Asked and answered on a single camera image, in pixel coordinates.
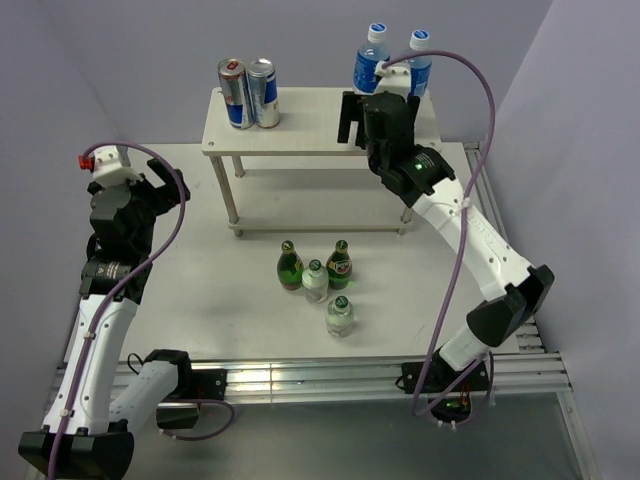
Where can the white two-tier shelf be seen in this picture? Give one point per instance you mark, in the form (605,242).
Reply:
(297,177)

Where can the silver-top energy drink can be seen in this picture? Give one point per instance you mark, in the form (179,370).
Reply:
(263,89)

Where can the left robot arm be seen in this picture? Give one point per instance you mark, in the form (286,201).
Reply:
(88,434)

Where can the aluminium front rail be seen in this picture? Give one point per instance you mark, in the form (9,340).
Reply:
(371,378)

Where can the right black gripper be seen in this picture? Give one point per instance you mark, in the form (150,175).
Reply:
(350,111)

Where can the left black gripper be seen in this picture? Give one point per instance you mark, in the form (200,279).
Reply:
(170,192)

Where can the red-top energy drink can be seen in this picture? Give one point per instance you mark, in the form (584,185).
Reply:
(235,90)

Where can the dark green glass bottle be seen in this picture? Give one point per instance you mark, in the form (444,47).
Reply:
(339,266)
(289,267)

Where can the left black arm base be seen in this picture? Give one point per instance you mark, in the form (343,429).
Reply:
(175,413)

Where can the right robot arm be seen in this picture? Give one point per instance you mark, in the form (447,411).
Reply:
(513,289)

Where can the water bottle blue label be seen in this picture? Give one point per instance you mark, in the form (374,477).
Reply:
(420,66)
(373,51)

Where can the clear glass bottle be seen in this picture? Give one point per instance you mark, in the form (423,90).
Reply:
(315,281)
(339,317)

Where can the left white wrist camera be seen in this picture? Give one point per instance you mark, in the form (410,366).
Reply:
(110,166)

